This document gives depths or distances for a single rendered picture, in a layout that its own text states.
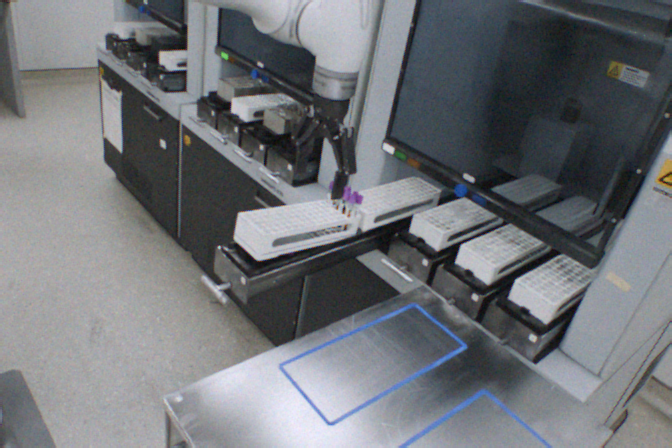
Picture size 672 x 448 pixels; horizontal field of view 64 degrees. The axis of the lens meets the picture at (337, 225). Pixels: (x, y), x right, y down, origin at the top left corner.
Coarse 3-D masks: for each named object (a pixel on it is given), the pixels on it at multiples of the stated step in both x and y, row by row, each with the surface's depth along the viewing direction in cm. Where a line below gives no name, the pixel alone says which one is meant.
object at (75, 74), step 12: (24, 72) 387; (36, 72) 392; (48, 72) 398; (60, 72) 403; (72, 72) 409; (84, 72) 414; (96, 72) 420; (24, 84) 389; (648, 384) 218; (660, 384) 214; (648, 396) 218; (660, 396) 215; (660, 408) 214
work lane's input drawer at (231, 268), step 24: (408, 216) 144; (360, 240) 132; (384, 240) 139; (216, 264) 121; (240, 264) 114; (264, 264) 117; (288, 264) 119; (312, 264) 123; (336, 264) 130; (216, 288) 115; (240, 288) 115; (264, 288) 116
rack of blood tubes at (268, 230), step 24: (240, 216) 115; (264, 216) 119; (288, 216) 121; (312, 216) 124; (336, 216) 127; (360, 216) 130; (240, 240) 116; (264, 240) 111; (288, 240) 123; (312, 240) 122; (336, 240) 128
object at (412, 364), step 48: (336, 336) 99; (384, 336) 101; (432, 336) 104; (480, 336) 106; (192, 384) 84; (240, 384) 86; (288, 384) 88; (336, 384) 89; (384, 384) 91; (432, 384) 93; (480, 384) 95; (528, 384) 97; (192, 432) 77; (240, 432) 78; (288, 432) 80; (336, 432) 81; (384, 432) 83; (432, 432) 84; (480, 432) 86; (528, 432) 87; (576, 432) 89
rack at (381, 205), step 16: (368, 192) 143; (384, 192) 144; (400, 192) 145; (416, 192) 148; (432, 192) 149; (368, 208) 134; (384, 208) 135; (400, 208) 140; (416, 208) 147; (368, 224) 134
